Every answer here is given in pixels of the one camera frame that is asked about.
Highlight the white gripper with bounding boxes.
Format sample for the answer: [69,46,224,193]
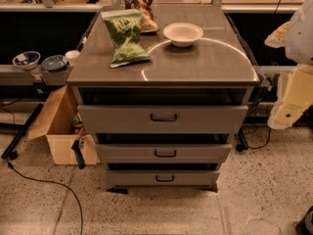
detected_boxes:
[264,22,313,130]

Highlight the grey drawer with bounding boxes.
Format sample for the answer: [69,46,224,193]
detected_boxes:
[108,170,219,187]
[78,105,247,134]
[96,144,231,164]

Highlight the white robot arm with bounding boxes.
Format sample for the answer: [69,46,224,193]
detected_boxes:
[265,0,313,129]

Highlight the grey drawer cabinet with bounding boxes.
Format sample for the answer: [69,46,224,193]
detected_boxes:
[67,4,259,192]

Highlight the grey top drawer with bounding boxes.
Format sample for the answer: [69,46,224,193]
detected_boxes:
[78,105,247,134]

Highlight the grey bottom drawer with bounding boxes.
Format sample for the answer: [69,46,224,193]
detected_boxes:
[108,170,219,187]

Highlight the open cardboard box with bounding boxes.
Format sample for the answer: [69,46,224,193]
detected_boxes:
[27,84,100,166]

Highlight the white paper bowl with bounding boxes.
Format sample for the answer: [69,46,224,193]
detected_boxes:
[163,23,203,48]

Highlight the brown chip bag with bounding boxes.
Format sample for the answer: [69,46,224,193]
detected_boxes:
[124,0,159,33]

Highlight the green chip bag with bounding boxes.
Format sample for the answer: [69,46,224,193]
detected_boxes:
[101,9,150,69]

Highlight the small white cup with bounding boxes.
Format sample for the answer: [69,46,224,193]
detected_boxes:
[66,50,80,66]

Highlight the dark blue bowl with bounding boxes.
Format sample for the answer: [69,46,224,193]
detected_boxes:
[41,55,67,71]

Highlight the blue rimmed ceramic bowl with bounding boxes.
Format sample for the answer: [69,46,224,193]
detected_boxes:
[13,51,41,71]

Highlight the black metal leg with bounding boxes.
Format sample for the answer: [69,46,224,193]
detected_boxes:
[0,104,43,160]

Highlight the black tool handle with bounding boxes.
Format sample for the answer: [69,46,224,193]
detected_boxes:
[71,127,86,169]

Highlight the black floor cable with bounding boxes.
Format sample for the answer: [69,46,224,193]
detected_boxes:
[6,160,84,235]

